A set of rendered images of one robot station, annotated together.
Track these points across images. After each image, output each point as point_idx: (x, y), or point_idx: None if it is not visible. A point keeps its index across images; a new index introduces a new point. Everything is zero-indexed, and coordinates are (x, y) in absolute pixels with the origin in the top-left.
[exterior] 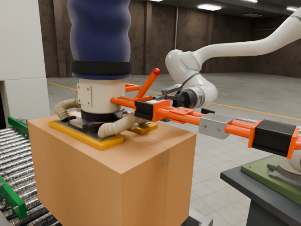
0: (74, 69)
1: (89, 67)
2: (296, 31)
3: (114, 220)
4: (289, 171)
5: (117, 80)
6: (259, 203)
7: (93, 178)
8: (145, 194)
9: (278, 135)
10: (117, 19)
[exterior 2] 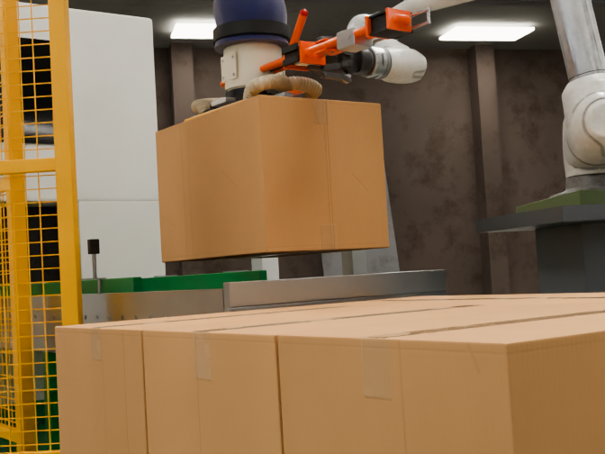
0: (217, 35)
1: (233, 26)
2: None
3: (256, 160)
4: (571, 176)
5: (268, 45)
6: (513, 225)
7: (235, 128)
8: (293, 141)
9: (381, 13)
10: None
